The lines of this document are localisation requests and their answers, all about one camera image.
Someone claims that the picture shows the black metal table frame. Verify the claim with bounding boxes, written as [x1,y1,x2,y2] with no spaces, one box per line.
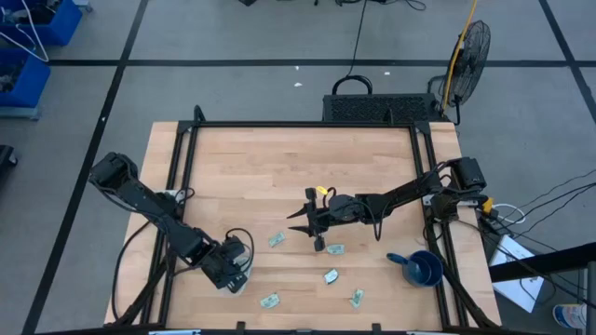
[111,105,502,335]

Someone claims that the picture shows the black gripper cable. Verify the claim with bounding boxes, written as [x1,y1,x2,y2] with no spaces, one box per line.
[224,227,256,264]
[369,199,388,243]

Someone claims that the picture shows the black power cable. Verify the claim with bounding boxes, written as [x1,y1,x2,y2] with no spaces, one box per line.
[514,169,596,210]

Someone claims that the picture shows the black looped cable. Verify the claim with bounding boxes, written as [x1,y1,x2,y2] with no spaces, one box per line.
[331,74,373,97]

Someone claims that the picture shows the white looped cable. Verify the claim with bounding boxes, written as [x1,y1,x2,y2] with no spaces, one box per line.
[493,203,527,225]

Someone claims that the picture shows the black floor fan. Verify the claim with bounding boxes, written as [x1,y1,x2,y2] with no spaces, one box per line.
[427,20,493,127]

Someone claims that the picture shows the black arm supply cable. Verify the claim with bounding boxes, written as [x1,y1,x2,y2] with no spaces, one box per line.
[110,216,157,322]

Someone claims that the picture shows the black object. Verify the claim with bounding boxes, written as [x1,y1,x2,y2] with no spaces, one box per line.
[0,143,19,168]

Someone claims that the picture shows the plastic bottle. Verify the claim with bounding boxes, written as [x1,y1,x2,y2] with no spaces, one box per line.
[552,302,589,330]

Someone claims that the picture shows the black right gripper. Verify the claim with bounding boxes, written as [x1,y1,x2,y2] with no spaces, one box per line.
[286,187,359,253]

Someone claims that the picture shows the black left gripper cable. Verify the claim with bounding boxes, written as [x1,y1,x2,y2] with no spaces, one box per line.
[224,227,256,264]

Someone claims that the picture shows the black perforated equipment box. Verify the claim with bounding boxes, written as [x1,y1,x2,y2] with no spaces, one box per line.
[321,92,451,125]

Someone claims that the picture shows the black beam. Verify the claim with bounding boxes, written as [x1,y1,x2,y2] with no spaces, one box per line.
[488,241,596,335]

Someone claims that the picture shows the white cardboard box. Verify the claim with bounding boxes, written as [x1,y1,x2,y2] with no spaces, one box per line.
[488,234,546,314]

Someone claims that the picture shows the clear plastic bag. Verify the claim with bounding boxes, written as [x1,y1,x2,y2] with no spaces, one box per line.
[218,250,255,298]

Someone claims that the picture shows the yellow cable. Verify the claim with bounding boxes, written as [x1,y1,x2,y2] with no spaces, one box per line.
[440,0,480,111]

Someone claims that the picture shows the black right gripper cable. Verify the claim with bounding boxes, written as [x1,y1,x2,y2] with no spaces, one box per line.
[369,199,388,243]

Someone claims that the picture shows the black floor cable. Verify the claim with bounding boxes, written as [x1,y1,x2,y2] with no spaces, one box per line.
[346,0,369,78]

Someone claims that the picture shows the blue storage bin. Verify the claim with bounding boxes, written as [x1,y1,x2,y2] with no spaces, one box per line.
[0,0,84,47]
[0,48,52,111]

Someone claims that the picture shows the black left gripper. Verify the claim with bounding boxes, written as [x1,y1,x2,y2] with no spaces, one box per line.
[199,235,251,295]

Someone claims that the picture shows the blue measuring cup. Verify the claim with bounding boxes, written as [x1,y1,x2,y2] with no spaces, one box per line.
[386,249,445,288]

